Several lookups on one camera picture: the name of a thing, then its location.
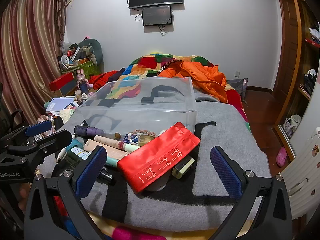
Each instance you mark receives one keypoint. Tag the red long box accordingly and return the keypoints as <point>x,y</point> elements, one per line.
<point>62,82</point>

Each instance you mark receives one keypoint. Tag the slim pale green tube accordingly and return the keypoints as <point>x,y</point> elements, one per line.
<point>131,147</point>

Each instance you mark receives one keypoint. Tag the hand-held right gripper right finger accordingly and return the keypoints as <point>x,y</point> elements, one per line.
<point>226,172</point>

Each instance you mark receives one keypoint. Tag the purple bottle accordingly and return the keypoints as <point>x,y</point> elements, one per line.
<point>88,130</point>

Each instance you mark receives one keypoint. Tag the green cardboard box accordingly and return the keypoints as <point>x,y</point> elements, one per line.
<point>87,67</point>

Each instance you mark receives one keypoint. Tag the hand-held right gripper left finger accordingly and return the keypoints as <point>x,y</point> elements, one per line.
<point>91,172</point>

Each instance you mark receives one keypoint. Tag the small wall screen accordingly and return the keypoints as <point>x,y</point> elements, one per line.
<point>157,15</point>

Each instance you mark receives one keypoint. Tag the clear plastic storage box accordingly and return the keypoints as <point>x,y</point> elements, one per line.
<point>140,100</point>

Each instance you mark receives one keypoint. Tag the grey green pillow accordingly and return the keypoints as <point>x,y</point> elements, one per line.
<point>96,51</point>

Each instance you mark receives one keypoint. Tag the colourful patchwork quilt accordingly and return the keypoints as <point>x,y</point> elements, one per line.
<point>147,65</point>

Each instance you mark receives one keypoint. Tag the pink bunny toy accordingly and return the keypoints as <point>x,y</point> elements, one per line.
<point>81,76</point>

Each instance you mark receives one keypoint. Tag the wooden wardrobe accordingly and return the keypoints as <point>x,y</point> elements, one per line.
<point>295,55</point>

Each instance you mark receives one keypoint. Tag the red foil pouch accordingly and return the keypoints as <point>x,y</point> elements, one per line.
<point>157,156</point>

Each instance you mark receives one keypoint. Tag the blue white packet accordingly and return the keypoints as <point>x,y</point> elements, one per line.
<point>132,138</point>

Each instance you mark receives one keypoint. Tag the wall socket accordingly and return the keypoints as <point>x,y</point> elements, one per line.
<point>237,74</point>

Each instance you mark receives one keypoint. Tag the small brown object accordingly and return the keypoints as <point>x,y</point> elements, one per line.
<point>117,136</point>

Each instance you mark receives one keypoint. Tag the beige tube white cap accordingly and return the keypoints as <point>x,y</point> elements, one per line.
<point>110,151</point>

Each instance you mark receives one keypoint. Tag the person's left hand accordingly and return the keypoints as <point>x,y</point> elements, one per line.
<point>23,197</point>

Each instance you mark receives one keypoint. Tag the orange puffer jacket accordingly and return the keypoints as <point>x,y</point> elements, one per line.
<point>197,76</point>

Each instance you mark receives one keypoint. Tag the light blue book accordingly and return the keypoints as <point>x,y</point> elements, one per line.
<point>61,104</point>

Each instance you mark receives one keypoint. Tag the grey black blanket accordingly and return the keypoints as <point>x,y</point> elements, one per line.
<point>225,135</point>

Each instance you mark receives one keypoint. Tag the dark green pump bottle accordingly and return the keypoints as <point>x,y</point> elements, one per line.
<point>77,155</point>

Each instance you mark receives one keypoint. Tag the striped curtain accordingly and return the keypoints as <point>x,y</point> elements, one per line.
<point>25,45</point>

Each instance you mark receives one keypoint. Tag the pink slipper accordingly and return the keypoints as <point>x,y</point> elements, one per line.
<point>281,156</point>

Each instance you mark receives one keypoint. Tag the mint green tube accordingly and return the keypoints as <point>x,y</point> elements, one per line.
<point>75,144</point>

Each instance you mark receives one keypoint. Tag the grey bag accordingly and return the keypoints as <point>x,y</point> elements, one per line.
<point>237,86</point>

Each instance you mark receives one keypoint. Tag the white door with stickers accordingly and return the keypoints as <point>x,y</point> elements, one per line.
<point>307,150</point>

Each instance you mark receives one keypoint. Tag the white handbag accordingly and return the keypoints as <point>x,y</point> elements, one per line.
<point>292,126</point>

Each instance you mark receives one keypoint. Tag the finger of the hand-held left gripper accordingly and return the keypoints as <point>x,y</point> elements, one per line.
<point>53,140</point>
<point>38,128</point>

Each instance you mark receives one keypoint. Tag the red jacket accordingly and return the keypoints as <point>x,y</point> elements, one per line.
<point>102,77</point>

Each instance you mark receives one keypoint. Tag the slim beige tube red band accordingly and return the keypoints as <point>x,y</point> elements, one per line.
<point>110,141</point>

